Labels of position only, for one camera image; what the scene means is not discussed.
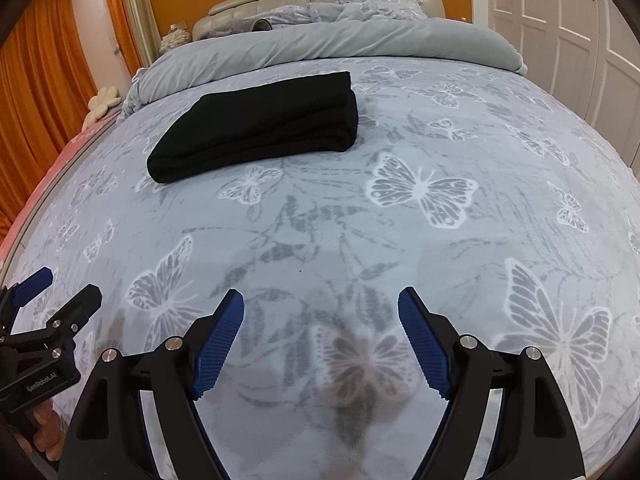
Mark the grey duvet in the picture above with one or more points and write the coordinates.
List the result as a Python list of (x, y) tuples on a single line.
[(300, 45)]

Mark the pink window seat cushion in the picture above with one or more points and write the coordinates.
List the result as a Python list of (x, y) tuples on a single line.
[(75, 147)]

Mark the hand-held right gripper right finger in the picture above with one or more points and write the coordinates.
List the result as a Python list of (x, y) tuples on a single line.
[(425, 345)]

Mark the butterfly print bed blanket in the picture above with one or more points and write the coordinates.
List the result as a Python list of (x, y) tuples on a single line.
[(350, 220)]

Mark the white bedside ornament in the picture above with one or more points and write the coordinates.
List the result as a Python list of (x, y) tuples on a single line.
[(175, 40)]

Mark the person's left hand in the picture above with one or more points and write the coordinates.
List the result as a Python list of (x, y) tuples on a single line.
[(50, 420)]

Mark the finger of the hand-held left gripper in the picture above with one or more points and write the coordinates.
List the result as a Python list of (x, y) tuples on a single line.
[(82, 305), (35, 280)]

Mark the white wardrobe doors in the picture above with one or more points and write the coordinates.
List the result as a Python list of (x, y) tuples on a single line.
[(550, 35)]

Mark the cream flower-shaped cushion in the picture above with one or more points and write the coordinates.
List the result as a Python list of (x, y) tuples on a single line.
[(102, 100)]

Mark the beige padded bed headboard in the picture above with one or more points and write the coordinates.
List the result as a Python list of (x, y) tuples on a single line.
[(280, 0)]

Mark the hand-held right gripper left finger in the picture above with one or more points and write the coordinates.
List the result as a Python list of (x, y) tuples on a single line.
[(220, 345)]

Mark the orange curtain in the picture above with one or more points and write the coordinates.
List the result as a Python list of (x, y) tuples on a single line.
[(40, 100)]

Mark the black pants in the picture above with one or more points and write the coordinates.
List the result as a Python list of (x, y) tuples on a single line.
[(260, 120)]

